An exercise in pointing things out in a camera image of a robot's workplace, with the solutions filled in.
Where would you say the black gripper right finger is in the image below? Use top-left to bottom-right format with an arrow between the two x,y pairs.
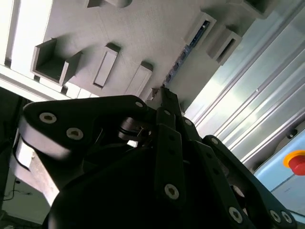
177,104 -> 297,229

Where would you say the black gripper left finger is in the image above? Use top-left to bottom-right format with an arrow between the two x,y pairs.
19,87 -> 188,207

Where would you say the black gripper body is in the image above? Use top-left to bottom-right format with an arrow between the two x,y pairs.
42,146 -> 230,229

